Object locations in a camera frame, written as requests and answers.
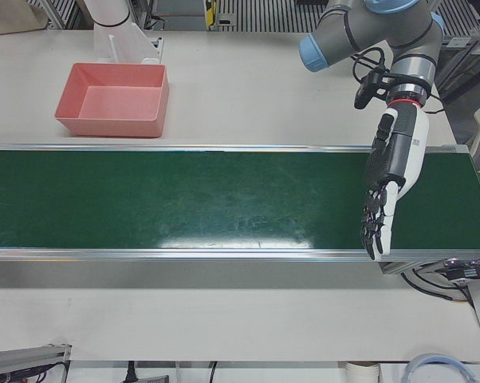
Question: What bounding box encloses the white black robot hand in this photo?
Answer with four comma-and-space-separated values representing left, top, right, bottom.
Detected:
360, 101, 431, 263

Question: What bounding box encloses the pink plastic box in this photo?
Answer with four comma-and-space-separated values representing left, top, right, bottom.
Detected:
53, 61, 171, 139

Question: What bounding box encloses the conveyor control unit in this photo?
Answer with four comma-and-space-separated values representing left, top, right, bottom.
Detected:
440, 256, 480, 286

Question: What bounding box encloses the green conveyor belt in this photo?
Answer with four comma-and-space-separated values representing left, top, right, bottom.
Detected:
0, 143, 480, 277

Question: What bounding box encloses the white cylindrical robot column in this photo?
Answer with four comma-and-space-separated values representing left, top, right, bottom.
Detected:
81, 0, 132, 29

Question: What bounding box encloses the aluminium profile bar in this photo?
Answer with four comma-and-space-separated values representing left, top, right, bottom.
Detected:
0, 343, 73, 383

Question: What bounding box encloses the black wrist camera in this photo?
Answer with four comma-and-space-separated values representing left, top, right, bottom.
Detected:
352, 70, 380, 110

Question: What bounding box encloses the black camera cable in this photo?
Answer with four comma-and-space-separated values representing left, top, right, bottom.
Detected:
351, 46, 448, 116

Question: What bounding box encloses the black power cable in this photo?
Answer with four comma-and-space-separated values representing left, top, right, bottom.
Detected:
400, 266, 473, 305

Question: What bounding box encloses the blue coiled hose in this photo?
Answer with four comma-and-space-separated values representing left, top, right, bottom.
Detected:
400, 352, 478, 383

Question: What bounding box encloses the yellow black post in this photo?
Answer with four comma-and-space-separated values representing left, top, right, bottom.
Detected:
204, 0, 220, 30

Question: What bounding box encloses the white bracket stand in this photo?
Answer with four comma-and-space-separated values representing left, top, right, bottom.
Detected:
92, 22, 164, 65

